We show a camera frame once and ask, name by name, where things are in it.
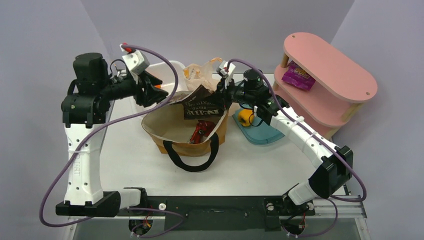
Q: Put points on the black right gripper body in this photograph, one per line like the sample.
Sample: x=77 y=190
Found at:
x=233 y=94

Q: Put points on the red chip bag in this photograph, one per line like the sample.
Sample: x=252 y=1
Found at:
x=202 y=130

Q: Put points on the yellow bell pepper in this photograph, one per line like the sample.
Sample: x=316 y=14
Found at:
x=246 y=117

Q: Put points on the purple snack packet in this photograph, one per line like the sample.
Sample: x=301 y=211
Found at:
x=298 y=77

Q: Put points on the brown snack bag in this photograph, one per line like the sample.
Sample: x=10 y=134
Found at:
x=200 y=103

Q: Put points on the teal transparent plastic tub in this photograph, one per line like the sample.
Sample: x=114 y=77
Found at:
x=259 y=133

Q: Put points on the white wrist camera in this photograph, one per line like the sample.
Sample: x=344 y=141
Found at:
x=136 y=62
x=226 y=71

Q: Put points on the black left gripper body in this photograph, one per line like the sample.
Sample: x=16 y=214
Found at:
x=131 y=88

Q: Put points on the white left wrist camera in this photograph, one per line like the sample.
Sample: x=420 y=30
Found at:
x=136 y=62

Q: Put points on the orange translucent plastic grocery bag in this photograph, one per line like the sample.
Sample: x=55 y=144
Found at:
x=196 y=75

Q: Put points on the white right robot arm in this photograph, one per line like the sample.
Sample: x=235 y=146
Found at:
x=333 y=164

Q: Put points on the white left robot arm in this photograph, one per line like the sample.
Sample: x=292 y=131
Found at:
x=85 y=111

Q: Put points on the white perforated plastic basket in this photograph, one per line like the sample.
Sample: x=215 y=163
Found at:
x=163 y=72

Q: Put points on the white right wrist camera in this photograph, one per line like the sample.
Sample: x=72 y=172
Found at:
x=226 y=71

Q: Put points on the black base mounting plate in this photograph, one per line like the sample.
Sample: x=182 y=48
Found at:
x=222 y=213

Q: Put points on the pink two-tier wooden shelf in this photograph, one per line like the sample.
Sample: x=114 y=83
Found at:
x=342 y=86

